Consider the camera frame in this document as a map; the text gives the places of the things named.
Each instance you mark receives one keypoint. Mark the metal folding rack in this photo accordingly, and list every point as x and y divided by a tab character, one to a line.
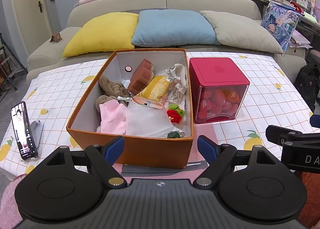
7	68

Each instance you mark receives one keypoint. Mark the pink clear file pouch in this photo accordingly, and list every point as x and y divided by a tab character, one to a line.
300	38

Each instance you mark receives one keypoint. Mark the brown sponge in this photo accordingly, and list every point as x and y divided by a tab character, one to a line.
140	76

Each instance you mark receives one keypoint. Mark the black backpack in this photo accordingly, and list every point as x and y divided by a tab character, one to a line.
307	81

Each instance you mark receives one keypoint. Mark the red green crochet strawberry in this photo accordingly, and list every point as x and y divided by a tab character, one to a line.
173	115

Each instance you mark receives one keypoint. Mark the dark green crochet piece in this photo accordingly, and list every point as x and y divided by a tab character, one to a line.
173	135

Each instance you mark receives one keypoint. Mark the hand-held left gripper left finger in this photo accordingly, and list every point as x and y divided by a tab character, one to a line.
115	149

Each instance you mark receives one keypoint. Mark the pink fuzzy cloth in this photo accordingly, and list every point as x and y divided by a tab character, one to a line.
7	201

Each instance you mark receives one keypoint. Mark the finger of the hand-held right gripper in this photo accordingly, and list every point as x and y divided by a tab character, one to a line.
277	132
316	121

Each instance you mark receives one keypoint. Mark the orange fuzzy cloth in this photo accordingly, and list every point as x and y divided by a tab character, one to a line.
311	194

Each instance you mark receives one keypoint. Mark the beige pillow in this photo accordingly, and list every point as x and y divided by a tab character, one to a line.
240	31

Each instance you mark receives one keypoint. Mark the white ruffled cloth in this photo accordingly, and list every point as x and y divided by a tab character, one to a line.
178	73

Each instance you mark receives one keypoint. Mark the brown plush toy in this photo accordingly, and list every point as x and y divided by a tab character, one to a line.
112	88

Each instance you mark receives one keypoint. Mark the small brown card stand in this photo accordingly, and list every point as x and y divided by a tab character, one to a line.
56	37

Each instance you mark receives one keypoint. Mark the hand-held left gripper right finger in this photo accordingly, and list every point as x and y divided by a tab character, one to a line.
205	149

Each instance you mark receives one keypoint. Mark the grey phone stand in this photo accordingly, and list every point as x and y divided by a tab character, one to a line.
37	131

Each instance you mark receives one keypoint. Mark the grey desk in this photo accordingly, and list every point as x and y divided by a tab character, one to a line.
307	22

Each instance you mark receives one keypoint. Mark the yellow snack packet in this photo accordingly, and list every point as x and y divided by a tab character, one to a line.
155	88

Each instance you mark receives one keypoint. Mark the small white plastic clip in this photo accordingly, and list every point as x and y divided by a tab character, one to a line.
122	98

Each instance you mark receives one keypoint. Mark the orange cardboard box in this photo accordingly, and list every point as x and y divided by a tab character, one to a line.
150	154

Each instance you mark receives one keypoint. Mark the beige sofa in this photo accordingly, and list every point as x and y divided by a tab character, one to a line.
200	0

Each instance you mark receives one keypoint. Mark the blue printed pillow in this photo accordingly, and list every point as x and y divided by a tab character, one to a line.
277	23

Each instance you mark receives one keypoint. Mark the yellow pillow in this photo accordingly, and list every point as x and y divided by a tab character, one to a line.
100	33

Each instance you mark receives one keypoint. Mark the red storage box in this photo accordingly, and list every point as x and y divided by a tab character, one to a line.
215	71

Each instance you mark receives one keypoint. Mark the lemon print checked tablecloth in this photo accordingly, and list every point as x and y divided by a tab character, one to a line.
270	99

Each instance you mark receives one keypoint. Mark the black smartphone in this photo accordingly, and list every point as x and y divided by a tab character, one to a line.
22	129

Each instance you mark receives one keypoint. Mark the clear plastic bag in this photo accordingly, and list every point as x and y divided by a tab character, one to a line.
147	121

